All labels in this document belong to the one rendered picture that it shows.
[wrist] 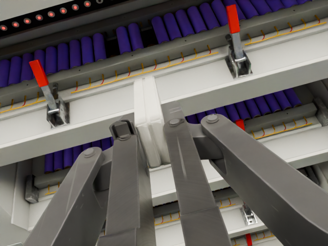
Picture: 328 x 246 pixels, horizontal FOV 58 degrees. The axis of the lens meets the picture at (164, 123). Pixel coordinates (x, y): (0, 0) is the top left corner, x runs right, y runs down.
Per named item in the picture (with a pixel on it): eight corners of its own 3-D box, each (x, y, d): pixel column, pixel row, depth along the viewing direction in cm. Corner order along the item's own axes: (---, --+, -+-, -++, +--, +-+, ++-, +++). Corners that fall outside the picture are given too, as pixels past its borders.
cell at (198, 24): (197, 13, 50) (209, 38, 46) (187, 16, 50) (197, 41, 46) (196, 4, 49) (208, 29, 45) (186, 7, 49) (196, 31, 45)
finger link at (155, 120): (148, 121, 15) (162, 117, 15) (143, 77, 21) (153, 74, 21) (162, 167, 17) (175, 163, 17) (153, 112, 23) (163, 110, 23)
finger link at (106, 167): (148, 179, 15) (91, 194, 15) (144, 130, 19) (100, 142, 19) (139, 155, 14) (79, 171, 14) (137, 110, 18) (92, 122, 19)
